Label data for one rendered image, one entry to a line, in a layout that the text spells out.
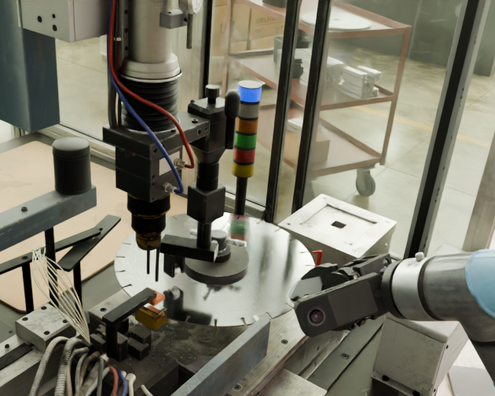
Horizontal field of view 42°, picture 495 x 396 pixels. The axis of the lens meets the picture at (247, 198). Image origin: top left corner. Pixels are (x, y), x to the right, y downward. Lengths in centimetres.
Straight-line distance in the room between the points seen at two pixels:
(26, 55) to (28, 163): 106
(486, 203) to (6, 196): 111
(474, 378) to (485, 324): 171
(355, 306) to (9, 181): 117
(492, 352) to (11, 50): 65
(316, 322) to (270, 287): 25
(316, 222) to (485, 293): 67
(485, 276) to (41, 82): 56
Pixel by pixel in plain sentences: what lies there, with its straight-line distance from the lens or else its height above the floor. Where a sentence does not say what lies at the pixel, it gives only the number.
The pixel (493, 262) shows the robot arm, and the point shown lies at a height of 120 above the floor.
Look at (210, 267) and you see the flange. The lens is 105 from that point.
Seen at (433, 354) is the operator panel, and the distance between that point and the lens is 113.
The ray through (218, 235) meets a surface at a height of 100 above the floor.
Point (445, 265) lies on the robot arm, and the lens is 75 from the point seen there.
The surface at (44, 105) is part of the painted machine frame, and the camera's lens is 86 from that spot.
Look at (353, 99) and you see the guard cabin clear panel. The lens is 138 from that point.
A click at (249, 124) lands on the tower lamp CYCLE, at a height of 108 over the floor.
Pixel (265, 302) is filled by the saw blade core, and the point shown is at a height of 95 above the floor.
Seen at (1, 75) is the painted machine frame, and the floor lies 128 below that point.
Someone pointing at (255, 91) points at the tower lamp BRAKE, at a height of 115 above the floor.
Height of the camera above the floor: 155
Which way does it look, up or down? 28 degrees down
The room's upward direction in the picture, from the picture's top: 5 degrees clockwise
